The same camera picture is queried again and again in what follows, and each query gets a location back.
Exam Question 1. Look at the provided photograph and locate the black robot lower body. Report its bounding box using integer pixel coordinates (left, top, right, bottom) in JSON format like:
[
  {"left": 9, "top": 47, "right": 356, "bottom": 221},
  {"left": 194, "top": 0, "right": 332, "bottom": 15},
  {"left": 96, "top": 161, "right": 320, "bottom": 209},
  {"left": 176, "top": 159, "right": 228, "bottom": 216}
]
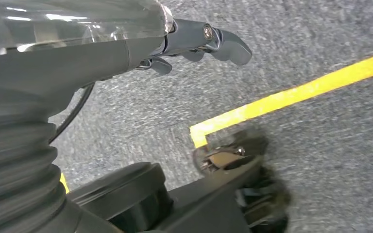
[{"left": 67, "top": 123, "right": 293, "bottom": 233}]

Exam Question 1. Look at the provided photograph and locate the yellow floor tape square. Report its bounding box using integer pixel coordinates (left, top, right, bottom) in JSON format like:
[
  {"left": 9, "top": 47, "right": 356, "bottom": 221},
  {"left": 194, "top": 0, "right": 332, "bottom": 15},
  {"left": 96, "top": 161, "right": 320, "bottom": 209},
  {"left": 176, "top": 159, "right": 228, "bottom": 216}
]
[{"left": 59, "top": 50, "right": 373, "bottom": 194}]

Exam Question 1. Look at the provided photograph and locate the black cable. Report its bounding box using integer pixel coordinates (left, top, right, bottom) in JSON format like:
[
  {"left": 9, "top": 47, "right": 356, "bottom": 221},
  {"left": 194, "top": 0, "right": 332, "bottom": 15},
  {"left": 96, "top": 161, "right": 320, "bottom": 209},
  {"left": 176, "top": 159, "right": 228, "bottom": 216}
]
[{"left": 48, "top": 82, "right": 96, "bottom": 144}]

